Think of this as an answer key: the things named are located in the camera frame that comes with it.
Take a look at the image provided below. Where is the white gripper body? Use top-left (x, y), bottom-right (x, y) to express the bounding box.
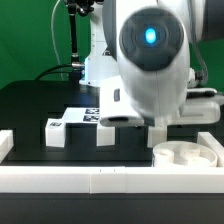
top-left (167, 88), bottom-right (221, 125)

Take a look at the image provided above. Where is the white round stool seat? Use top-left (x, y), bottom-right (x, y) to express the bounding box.
top-left (153, 141), bottom-right (218, 168)

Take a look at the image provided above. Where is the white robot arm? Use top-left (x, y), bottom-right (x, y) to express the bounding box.
top-left (84, 0), bottom-right (224, 127)

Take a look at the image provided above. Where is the white tag sheet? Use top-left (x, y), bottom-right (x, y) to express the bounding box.
top-left (62, 107), bottom-right (99, 124)

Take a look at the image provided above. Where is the black cable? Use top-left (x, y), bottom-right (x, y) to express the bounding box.
top-left (34, 64), bottom-right (74, 82)

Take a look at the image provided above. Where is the grey cable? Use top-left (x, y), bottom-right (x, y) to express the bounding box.
top-left (50, 0), bottom-right (66, 81)

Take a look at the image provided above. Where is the white left fence wall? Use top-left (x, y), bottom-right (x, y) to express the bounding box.
top-left (0, 130), bottom-right (14, 164)

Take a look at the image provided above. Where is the white front fence wall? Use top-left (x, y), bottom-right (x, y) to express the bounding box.
top-left (0, 166), bottom-right (224, 194)

